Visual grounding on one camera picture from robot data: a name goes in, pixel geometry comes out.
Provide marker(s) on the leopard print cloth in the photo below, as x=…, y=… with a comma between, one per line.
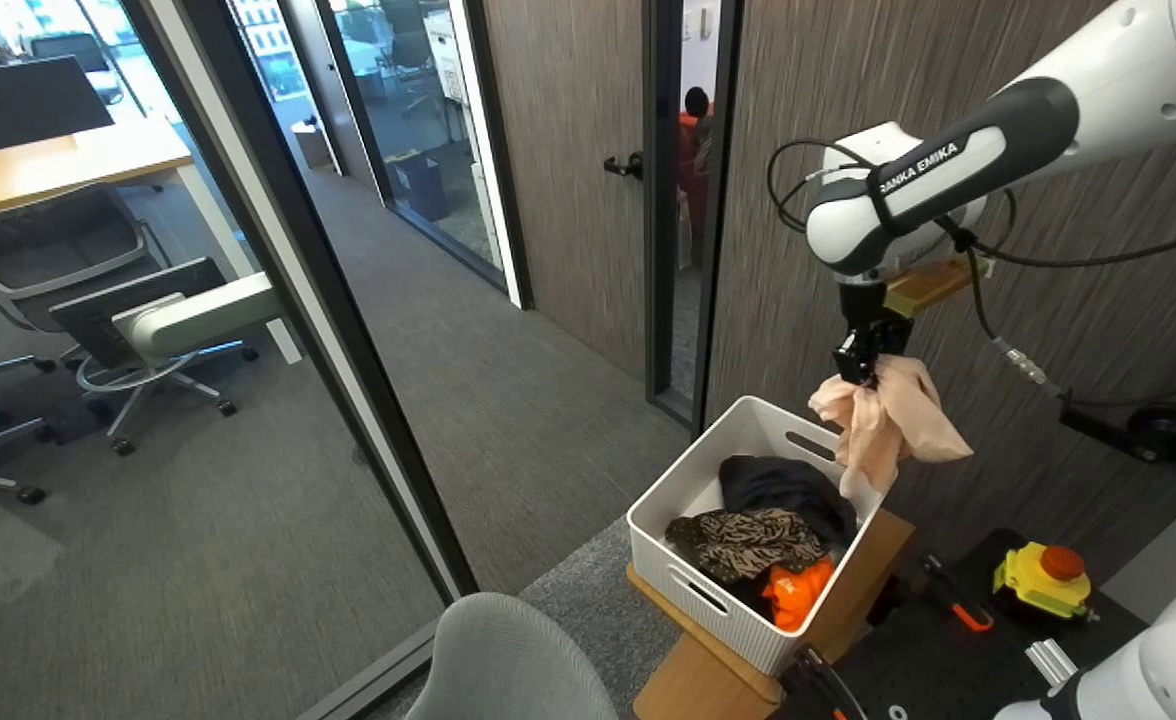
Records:
x=748, y=543

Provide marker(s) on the white plastic storage box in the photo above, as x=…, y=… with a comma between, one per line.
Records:
x=711, y=600

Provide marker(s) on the black glass wall post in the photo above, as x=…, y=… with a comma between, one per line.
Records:
x=335, y=335

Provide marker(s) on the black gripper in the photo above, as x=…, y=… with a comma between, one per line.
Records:
x=872, y=315

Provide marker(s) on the beige cloth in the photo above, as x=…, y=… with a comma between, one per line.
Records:
x=889, y=424

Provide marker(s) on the wooden top desk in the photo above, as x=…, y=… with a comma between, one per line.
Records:
x=54, y=157

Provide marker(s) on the silver aluminium bar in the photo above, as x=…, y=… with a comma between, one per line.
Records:
x=1048, y=661

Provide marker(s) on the black cloth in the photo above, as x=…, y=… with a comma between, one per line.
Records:
x=781, y=486

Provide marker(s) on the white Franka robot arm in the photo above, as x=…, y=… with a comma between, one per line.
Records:
x=1122, y=82

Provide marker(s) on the wooden door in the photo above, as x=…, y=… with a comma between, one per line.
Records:
x=571, y=146

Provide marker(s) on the person in orange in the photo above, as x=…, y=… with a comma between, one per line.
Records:
x=693, y=152

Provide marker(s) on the orange plastic object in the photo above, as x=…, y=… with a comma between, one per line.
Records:
x=797, y=598

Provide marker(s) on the black perforated board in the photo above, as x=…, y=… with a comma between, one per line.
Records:
x=923, y=665

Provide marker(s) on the yellow wrist camera mount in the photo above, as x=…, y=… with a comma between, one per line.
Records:
x=933, y=285

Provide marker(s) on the black monitor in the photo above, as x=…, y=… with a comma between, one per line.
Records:
x=21, y=96

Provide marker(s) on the glass door frame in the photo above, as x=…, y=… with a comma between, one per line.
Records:
x=491, y=162

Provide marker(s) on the yellow emergency stop button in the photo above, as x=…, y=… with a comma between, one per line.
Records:
x=1033, y=587

